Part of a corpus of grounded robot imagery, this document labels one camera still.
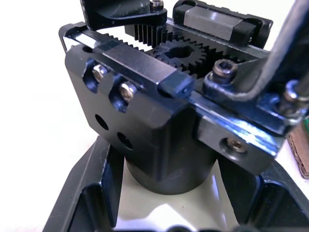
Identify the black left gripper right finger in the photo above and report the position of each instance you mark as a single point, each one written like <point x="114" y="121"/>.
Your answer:
<point x="275" y="205"/>

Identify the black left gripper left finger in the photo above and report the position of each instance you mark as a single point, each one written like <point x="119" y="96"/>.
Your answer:
<point x="91" y="193"/>

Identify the black gripper body workpiece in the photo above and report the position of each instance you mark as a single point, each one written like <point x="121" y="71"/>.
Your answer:
<point x="149" y="125"/>

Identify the black finger piece grey edge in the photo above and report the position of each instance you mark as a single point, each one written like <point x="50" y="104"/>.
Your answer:
<point x="265" y="79"/>

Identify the brown cardboard piece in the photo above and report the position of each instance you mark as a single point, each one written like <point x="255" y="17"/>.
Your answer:
<point x="300" y="154"/>

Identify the dark hex socket screw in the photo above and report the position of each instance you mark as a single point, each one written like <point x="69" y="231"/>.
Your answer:
<point x="224" y="68"/>

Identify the small silver socket screw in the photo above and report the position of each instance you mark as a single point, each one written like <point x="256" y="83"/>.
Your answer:
<point x="156" y="4"/>

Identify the green object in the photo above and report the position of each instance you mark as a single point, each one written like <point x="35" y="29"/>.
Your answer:
<point x="306" y="125"/>

